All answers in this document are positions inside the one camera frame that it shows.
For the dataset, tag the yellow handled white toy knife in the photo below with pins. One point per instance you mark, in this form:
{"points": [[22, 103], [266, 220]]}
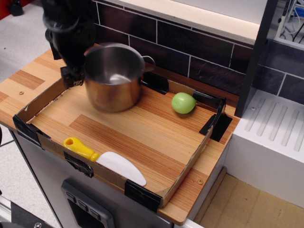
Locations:
{"points": [[110, 160]]}

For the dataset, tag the grey oven control panel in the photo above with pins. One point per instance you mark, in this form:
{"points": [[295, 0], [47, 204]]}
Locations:
{"points": [[87, 212]]}

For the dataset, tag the white sink drainboard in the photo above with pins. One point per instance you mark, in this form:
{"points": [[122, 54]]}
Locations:
{"points": [[266, 149]]}

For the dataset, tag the dark grey vertical post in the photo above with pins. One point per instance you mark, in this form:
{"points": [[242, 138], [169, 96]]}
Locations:
{"points": [[244, 96]]}

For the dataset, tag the cardboard fence with black tape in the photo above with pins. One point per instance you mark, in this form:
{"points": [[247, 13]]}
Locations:
{"points": [[175, 153]]}

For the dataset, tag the black object on floor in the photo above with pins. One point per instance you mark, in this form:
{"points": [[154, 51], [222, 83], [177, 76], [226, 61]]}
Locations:
{"points": [[15, 8]]}

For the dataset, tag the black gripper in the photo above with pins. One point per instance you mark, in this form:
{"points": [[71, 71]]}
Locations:
{"points": [[70, 32]]}

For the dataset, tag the green toy pear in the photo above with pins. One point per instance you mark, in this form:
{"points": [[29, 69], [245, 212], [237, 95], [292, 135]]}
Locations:
{"points": [[183, 103]]}

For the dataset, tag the stainless steel pot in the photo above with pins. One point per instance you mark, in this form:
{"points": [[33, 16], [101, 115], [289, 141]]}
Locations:
{"points": [[113, 75]]}

